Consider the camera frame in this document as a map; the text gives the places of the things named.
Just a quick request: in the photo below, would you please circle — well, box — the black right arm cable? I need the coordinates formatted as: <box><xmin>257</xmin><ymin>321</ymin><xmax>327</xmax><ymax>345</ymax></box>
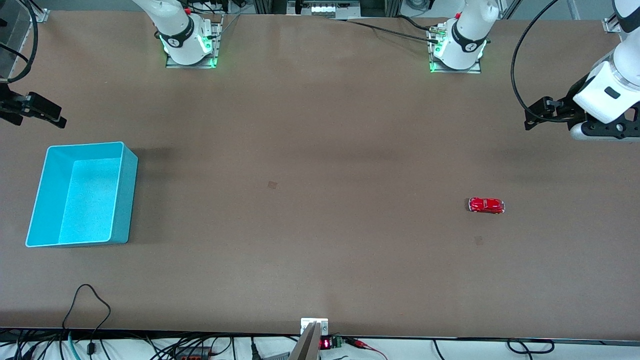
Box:
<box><xmin>0</xmin><ymin>0</ymin><xmax>40</xmax><ymax>84</ymax></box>

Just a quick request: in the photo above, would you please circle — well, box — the thin black looped cable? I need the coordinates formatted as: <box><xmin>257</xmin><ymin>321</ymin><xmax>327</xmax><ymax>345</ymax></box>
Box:
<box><xmin>61</xmin><ymin>284</ymin><xmax>112</xmax><ymax>357</ymax></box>

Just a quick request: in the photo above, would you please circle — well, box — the aluminium frame with lit device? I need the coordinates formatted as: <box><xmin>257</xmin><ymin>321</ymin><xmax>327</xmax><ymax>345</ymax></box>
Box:
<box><xmin>252</xmin><ymin>0</ymin><xmax>403</xmax><ymax>19</ymax></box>

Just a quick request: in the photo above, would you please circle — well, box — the blue plastic box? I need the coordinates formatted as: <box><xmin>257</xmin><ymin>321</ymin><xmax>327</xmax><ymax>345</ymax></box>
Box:
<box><xmin>25</xmin><ymin>141</ymin><xmax>139</xmax><ymax>248</ymax></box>

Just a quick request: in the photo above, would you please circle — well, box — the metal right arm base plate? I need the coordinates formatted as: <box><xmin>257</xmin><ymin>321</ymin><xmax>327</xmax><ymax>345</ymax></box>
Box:
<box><xmin>165</xmin><ymin>14</ymin><xmax>224</xmax><ymax>69</ymax></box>

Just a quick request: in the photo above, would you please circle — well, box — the red clip lead wire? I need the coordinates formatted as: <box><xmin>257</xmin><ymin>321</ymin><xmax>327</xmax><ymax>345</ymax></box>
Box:
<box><xmin>345</xmin><ymin>337</ymin><xmax>389</xmax><ymax>360</ymax></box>

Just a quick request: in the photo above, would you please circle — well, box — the white mount bracket plate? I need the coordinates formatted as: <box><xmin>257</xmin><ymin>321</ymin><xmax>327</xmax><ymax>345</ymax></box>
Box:
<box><xmin>300</xmin><ymin>318</ymin><xmax>329</xmax><ymax>336</ymax></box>

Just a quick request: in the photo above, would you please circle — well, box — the red beetle toy car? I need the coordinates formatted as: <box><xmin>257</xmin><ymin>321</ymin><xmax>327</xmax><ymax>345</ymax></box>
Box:
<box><xmin>468</xmin><ymin>197</ymin><xmax>506</xmax><ymax>215</ymax></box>

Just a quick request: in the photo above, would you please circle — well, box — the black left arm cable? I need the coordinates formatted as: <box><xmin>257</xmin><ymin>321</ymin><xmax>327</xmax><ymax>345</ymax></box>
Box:
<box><xmin>510</xmin><ymin>0</ymin><xmax>562</xmax><ymax>119</ymax></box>

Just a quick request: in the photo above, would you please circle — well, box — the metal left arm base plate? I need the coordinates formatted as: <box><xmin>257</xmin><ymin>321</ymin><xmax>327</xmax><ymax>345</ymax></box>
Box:
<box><xmin>427</xmin><ymin>22</ymin><xmax>483</xmax><ymax>75</ymax></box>

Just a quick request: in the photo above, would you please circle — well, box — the grey camera mount bar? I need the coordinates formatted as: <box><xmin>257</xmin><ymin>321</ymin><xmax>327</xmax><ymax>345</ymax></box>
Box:
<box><xmin>289</xmin><ymin>321</ymin><xmax>321</xmax><ymax>360</ymax></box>

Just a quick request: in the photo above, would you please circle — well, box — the black coiled cable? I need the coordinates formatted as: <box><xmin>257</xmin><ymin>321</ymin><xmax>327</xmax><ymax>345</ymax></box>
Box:
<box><xmin>507</xmin><ymin>338</ymin><xmax>555</xmax><ymax>355</ymax></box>

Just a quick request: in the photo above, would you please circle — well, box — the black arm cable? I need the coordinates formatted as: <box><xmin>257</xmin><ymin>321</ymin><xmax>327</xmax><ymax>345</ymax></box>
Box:
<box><xmin>510</xmin><ymin>0</ymin><xmax>562</xmax><ymax>119</ymax></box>
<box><xmin>0</xmin><ymin>0</ymin><xmax>40</xmax><ymax>84</ymax></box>

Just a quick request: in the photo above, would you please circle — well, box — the black cable on table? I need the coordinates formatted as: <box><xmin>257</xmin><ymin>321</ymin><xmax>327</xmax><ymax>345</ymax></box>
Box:
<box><xmin>345</xmin><ymin>15</ymin><xmax>442</xmax><ymax>44</ymax></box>

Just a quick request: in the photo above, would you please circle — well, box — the black power strip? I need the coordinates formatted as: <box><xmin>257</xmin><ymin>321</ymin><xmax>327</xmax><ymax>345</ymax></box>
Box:
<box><xmin>172</xmin><ymin>345</ymin><xmax>214</xmax><ymax>359</ymax></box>

